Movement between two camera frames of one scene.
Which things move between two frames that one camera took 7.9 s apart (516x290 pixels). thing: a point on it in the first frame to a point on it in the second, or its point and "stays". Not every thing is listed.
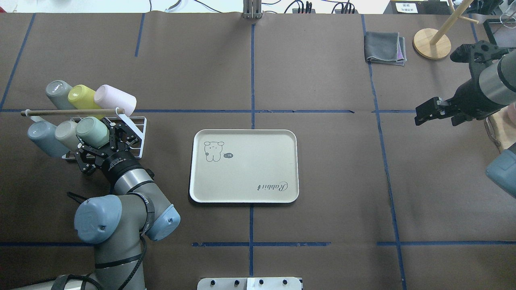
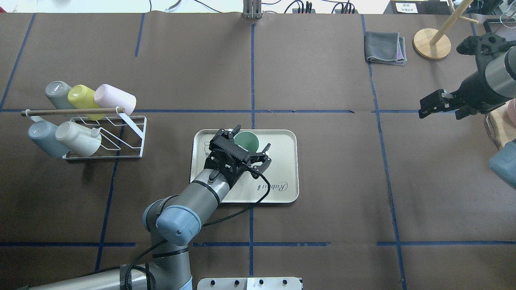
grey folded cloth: (385, 48) stays
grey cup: (57, 92) stays
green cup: (92, 131) to (247, 140)
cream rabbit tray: (244, 166) stays
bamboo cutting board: (504, 131) stays
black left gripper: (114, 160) to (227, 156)
